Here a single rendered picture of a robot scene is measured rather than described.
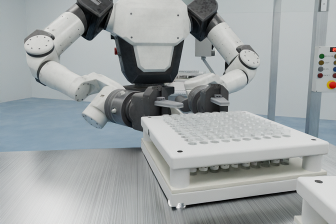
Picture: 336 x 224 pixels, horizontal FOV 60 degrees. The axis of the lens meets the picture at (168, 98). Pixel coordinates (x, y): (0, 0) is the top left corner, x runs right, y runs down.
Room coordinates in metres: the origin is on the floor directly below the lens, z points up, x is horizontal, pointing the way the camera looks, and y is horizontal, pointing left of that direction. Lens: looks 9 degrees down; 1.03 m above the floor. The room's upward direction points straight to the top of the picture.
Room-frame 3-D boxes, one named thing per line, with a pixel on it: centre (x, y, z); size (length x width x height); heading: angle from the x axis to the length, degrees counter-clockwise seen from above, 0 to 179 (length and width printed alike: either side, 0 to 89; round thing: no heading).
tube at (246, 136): (0.43, -0.12, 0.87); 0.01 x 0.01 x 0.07
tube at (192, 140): (0.41, -0.04, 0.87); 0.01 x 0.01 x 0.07
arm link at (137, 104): (0.66, 0.06, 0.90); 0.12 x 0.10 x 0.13; 47
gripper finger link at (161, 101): (0.60, 0.00, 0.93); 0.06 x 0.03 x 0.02; 47
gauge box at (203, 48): (1.97, -0.24, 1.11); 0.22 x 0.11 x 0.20; 173
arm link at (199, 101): (0.73, -0.11, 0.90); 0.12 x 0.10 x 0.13; 7
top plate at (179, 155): (0.51, -0.09, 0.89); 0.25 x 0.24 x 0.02; 105
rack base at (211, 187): (0.51, -0.09, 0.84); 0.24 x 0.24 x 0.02; 15
